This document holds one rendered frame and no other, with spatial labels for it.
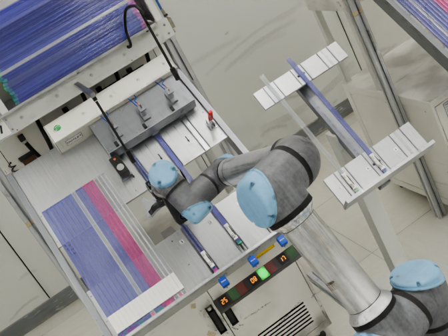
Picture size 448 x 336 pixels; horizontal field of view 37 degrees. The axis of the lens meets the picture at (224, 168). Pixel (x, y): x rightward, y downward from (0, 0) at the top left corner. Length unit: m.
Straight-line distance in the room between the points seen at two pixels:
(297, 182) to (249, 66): 2.68
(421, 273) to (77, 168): 1.21
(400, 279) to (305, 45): 2.81
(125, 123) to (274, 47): 2.02
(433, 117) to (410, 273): 1.22
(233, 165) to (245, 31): 2.39
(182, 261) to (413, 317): 0.81
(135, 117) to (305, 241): 0.99
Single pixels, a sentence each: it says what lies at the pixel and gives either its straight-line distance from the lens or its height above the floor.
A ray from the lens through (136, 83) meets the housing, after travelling 2.31.
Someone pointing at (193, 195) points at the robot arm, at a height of 1.05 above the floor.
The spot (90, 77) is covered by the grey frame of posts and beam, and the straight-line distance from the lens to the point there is 2.29.
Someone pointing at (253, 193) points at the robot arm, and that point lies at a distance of 1.40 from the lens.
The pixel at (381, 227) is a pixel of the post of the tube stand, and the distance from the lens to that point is 2.40.
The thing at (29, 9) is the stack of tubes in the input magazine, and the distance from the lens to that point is 2.23.
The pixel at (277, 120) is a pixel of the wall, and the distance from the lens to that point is 4.20.
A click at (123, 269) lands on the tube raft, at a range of 2.10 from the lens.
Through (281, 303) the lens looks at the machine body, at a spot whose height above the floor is 0.28.
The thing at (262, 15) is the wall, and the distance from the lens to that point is 4.10.
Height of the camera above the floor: 1.75
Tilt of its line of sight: 22 degrees down
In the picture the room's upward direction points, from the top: 29 degrees counter-clockwise
